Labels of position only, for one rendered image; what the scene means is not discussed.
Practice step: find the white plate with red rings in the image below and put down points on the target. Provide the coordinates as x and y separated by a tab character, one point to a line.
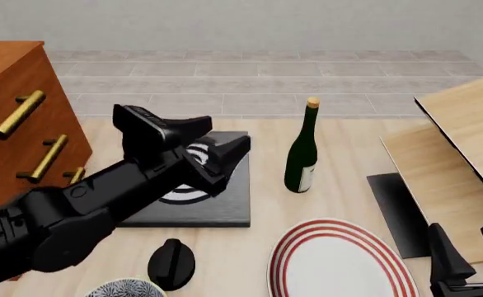
332	266

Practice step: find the wooden cabinet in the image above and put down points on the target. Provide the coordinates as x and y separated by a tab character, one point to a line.
6	74

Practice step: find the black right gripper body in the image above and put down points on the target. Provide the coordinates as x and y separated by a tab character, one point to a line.
468	289

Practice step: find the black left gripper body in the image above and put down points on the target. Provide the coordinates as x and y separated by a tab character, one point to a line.
200	171

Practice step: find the patterned bowl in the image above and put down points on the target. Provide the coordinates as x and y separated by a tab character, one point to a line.
122	289

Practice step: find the flat black stove plate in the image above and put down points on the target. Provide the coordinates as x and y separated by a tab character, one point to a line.
221	207

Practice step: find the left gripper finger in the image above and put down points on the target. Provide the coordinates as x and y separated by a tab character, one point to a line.
190	128
229	154

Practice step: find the round black stove knob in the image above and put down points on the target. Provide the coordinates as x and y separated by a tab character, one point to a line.
171	264

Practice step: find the pale wood box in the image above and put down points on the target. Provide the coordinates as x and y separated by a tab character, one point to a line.
443	161

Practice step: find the dark green wine bottle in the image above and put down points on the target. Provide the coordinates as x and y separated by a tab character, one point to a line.
301	154

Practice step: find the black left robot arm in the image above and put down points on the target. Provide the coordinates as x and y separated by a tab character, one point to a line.
60	216

